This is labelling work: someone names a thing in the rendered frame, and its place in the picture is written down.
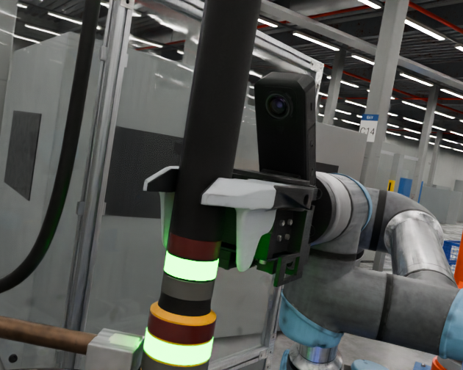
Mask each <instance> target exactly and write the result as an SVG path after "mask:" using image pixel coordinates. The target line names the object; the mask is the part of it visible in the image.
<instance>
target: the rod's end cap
mask: <svg viewBox="0 0 463 370"><path fill-rule="evenodd" d="M109 340H110V343H113V344H120V345H124V346H128V347H134V346H137V352H136V354H137V355H135V359H136V358H138V354H139V355H140V352H141V351H139V350H141V349H140V348H141V346H140V345H141V344H142V341H139V340H140V338H136V337H132V336H128V335H121V334H117V333H115V334H114V335H112V336H110V338H109ZM138 351H139V352H138ZM135 359H134V362H135V363H136V365H137V362H136V361H137V360H138V359H136V360H135Z"/></svg>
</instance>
